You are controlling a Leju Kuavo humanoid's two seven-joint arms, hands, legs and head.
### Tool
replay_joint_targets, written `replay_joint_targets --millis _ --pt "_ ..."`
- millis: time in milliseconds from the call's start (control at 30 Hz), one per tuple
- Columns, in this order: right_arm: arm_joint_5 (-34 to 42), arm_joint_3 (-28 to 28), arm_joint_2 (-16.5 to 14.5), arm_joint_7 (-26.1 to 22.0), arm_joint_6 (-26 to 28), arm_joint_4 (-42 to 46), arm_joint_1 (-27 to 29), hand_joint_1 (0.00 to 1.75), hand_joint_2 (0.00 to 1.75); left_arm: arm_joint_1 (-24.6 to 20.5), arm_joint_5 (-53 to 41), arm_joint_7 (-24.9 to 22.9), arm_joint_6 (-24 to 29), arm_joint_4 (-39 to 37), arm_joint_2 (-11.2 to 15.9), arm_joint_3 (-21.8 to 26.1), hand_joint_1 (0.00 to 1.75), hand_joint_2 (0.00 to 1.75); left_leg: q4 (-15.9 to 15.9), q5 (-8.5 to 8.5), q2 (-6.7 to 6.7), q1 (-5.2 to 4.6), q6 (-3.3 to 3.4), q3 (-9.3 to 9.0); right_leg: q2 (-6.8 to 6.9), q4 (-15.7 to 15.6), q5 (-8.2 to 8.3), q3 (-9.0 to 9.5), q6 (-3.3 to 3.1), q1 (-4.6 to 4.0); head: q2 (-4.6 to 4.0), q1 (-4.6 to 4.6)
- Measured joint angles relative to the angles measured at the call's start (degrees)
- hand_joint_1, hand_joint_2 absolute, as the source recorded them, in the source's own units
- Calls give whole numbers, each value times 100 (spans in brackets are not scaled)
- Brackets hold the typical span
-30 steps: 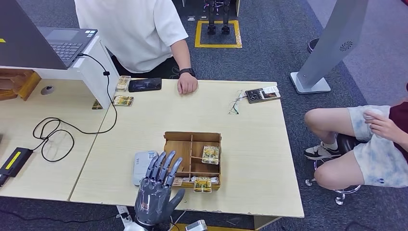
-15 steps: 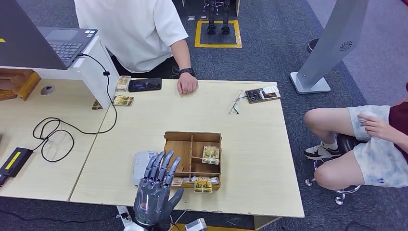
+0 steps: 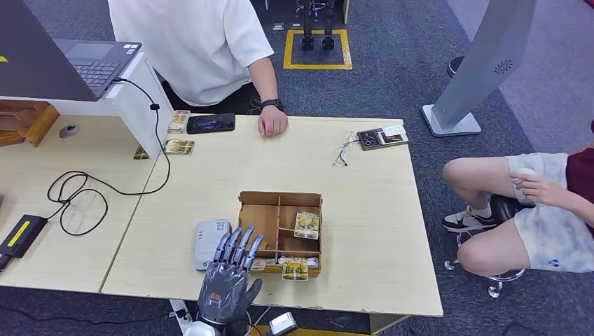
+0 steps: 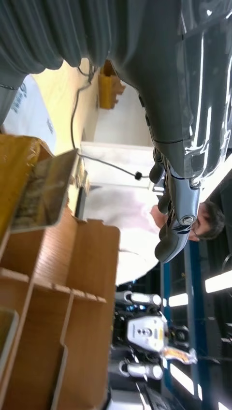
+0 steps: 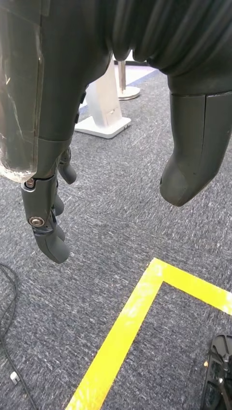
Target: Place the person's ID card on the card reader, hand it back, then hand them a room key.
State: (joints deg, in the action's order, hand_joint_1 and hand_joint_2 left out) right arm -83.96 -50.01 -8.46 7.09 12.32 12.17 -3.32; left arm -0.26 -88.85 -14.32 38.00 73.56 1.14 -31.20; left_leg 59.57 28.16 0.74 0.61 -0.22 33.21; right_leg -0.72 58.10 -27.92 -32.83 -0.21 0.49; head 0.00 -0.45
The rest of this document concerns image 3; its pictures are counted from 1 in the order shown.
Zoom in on person's left hand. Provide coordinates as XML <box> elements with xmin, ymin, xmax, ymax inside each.
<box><xmin>257</xmin><ymin>105</ymin><xmax>289</xmax><ymax>139</ymax></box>

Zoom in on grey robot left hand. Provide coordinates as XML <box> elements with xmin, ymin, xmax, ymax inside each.
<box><xmin>197</xmin><ymin>225</ymin><xmax>265</xmax><ymax>326</ymax></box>

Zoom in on person's hand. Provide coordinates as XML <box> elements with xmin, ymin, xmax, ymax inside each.
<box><xmin>510</xmin><ymin>170</ymin><xmax>556</xmax><ymax>208</ymax></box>

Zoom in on small round handheld device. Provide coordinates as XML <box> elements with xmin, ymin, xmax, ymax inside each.
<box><xmin>511</xmin><ymin>167</ymin><xmax>537</xmax><ymax>186</ymax></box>

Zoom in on grey card reader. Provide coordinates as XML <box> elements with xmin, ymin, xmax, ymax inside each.
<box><xmin>192</xmin><ymin>219</ymin><xmax>233</xmax><ymax>272</ymax></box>

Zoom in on person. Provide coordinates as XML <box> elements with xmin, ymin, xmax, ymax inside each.
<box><xmin>442</xmin><ymin>120</ymin><xmax>594</xmax><ymax>274</ymax></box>
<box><xmin>107</xmin><ymin>0</ymin><xmax>289</xmax><ymax>139</ymax></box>

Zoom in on white power strip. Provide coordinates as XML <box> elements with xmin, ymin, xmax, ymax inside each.
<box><xmin>168</xmin><ymin>299</ymin><xmax>193</xmax><ymax>335</ymax></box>

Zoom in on black smartphone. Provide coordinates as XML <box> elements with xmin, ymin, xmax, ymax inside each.
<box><xmin>186</xmin><ymin>113</ymin><xmax>236</xmax><ymax>135</ymax></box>

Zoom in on clear eyeglasses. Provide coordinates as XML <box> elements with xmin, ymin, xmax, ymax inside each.
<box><xmin>331</xmin><ymin>130</ymin><xmax>359</xmax><ymax>168</ymax></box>

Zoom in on wooden compartment box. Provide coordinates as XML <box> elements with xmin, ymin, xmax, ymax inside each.
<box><xmin>236</xmin><ymin>191</ymin><xmax>324</xmax><ymax>278</ymax></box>

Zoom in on standing humanoid robot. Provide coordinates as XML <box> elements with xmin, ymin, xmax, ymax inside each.
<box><xmin>293</xmin><ymin>0</ymin><xmax>338</xmax><ymax>51</ymax></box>

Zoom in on chrome stool with black seat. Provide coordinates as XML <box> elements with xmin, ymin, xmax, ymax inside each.
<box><xmin>443</xmin><ymin>195</ymin><xmax>527</xmax><ymax>299</ymax></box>

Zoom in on white desk riser shelf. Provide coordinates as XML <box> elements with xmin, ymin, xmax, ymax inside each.
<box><xmin>0</xmin><ymin>50</ymin><xmax>175</xmax><ymax>160</ymax></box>

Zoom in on grey slanted kiosk stand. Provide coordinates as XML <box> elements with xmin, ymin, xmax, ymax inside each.
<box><xmin>421</xmin><ymin>0</ymin><xmax>539</xmax><ymax>138</ymax></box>

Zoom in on dark grey laptop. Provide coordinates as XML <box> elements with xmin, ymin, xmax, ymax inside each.
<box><xmin>0</xmin><ymin>0</ymin><xmax>142</xmax><ymax>102</ymax></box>

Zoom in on black adapter with yellow label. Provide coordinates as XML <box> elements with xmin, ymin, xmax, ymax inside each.
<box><xmin>0</xmin><ymin>213</ymin><xmax>48</xmax><ymax>272</ymax></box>

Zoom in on orange wooden tray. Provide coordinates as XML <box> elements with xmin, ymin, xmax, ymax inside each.
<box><xmin>0</xmin><ymin>99</ymin><xmax>60</xmax><ymax>148</ymax></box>

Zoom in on black power cable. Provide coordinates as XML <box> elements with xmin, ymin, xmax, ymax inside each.
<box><xmin>46</xmin><ymin>76</ymin><xmax>172</xmax><ymax>237</ymax></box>

